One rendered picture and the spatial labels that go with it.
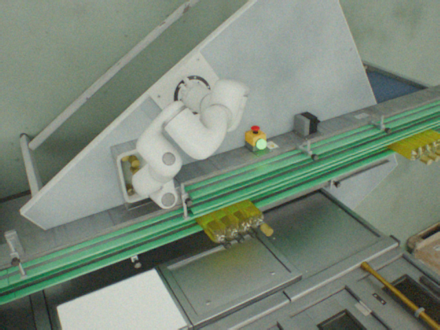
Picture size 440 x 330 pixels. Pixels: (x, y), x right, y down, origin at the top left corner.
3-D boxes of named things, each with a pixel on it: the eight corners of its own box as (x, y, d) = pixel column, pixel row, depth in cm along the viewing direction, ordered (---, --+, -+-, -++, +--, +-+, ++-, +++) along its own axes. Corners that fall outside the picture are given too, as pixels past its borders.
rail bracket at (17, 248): (12, 249, 155) (18, 289, 138) (-2, 215, 146) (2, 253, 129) (25, 245, 157) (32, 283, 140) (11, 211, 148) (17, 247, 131)
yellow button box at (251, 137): (244, 144, 191) (253, 151, 185) (243, 130, 187) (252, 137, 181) (257, 141, 193) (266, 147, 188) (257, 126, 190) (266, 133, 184)
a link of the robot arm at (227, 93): (195, 128, 122) (210, 75, 118) (213, 120, 145) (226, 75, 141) (226, 139, 121) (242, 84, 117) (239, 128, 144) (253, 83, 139)
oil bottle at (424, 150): (390, 142, 222) (432, 165, 201) (391, 133, 219) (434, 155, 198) (397, 139, 224) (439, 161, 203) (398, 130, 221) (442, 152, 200)
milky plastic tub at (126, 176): (119, 194, 171) (126, 205, 164) (109, 146, 159) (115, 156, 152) (159, 181, 177) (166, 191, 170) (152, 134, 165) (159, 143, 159)
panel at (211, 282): (53, 310, 153) (72, 386, 127) (51, 305, 151) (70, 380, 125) (256, 231, 186) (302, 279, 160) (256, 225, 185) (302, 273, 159)
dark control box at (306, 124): (293, 129, 201) (304, 136, 195) (293, 114, 197) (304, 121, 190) (306, 125, 204) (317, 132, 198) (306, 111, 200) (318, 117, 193)
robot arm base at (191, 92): (166, 90, 154) (183, 100, 141) (190, 67, 155) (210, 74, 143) (190, 117, 163) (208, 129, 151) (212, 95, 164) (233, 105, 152)
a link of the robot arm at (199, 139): (210, 92, 119) (196, 95, 105) (241, 128, 119) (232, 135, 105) (176, 124, 123) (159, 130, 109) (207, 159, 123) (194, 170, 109)
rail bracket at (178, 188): (175, 210, 171) (188, 227, 162) (171, 175, 162) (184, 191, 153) (182, 207, 172) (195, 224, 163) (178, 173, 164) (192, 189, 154)
